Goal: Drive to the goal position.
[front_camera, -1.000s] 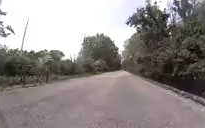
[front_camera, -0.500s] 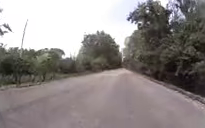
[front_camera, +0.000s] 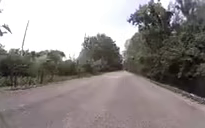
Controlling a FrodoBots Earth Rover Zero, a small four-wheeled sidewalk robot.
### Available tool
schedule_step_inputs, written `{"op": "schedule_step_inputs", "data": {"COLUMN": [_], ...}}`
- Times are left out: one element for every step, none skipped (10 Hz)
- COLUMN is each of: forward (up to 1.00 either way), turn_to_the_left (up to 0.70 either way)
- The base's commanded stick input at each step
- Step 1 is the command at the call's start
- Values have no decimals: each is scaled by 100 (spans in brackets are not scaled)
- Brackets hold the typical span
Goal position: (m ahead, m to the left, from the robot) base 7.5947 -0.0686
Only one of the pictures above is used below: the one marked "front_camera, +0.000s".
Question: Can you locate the thin leaning pole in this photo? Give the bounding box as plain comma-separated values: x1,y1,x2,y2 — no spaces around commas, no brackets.
20,19,30,54

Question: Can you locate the grey asphalt road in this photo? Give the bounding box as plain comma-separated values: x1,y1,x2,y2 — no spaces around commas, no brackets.
0,69,205,128

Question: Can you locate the dirt verge strip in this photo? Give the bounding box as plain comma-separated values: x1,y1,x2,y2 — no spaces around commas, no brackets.
0,70,104,93

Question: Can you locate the row of green trees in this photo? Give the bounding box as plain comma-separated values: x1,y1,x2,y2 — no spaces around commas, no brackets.
122,0,205,100

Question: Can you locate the row of green bushes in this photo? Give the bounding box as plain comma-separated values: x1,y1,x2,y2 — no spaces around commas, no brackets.
0,32,124,89

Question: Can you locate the gravel road edge strip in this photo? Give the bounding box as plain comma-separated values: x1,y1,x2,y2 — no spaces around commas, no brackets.
129,70,205,109

